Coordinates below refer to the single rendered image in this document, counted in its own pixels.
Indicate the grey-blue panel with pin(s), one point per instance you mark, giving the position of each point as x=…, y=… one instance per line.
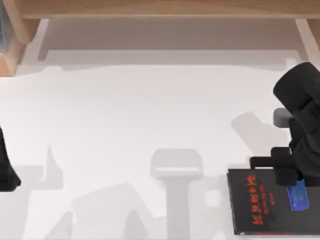
x=4, y=30

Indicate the wooden shelf unit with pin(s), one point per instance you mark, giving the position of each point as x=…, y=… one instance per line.
x=160, y=8

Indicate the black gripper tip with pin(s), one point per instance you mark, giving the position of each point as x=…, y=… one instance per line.
x=6, y=172

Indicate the black book with red lettering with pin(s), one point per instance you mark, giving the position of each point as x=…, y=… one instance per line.
x=252, y=202

